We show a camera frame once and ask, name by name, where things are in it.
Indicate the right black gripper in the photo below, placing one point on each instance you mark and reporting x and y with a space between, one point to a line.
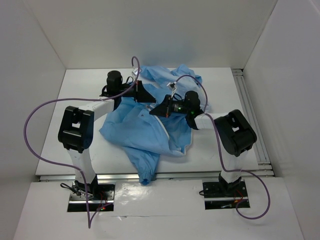
164 109

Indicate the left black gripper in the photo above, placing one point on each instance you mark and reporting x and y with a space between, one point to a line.
140 95

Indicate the light blue zip jacket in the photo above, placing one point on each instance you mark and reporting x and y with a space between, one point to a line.
145 137

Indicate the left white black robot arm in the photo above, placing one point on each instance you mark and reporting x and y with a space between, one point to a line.
76 131

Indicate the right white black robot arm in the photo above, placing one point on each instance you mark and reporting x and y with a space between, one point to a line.
235 134

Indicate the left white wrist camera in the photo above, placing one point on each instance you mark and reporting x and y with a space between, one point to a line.
136 71

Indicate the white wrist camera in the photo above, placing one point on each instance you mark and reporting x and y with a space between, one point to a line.
172 86
136 71

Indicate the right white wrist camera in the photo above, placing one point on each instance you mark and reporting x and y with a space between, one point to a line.
172 86

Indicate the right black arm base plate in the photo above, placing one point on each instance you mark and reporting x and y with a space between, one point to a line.
215 190

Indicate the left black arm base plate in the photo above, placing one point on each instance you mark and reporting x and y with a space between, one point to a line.
104 193

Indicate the front aluminium frame rail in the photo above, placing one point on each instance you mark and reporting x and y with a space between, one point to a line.
131 176

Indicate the aluminium frame rail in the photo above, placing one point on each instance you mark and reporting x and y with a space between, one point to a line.
265 168
131 176

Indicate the right aluminium frame rail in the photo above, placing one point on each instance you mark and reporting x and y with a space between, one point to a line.
265 168

